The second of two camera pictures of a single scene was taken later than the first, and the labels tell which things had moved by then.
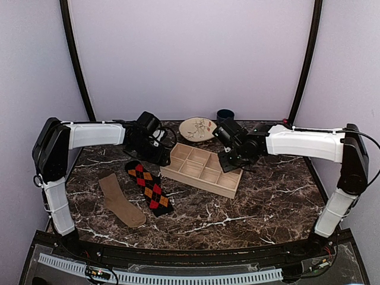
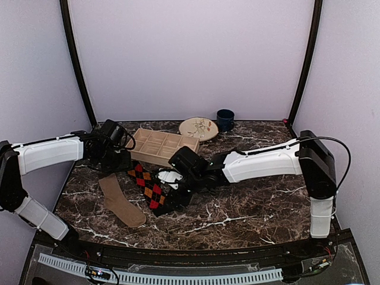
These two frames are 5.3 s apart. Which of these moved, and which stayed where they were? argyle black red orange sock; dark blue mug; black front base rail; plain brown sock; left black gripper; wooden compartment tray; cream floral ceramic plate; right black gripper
Moved: wooden compartment tray; left black gripper; right black gripper
Stayed: argyle black red orange sock; dark blue mug; cream floral ceramic plate; plain brown sock; black front base rail
